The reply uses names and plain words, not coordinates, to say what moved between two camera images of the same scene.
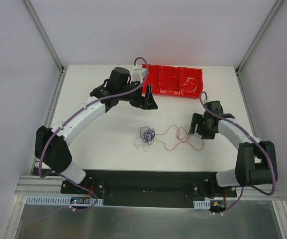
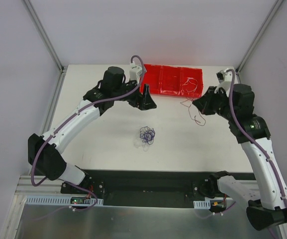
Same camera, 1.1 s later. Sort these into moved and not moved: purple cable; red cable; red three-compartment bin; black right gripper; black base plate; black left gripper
Moved: black right gripper; red cable
Not moved: purple cable; red three-compartment bin; black base plate; black left gripper
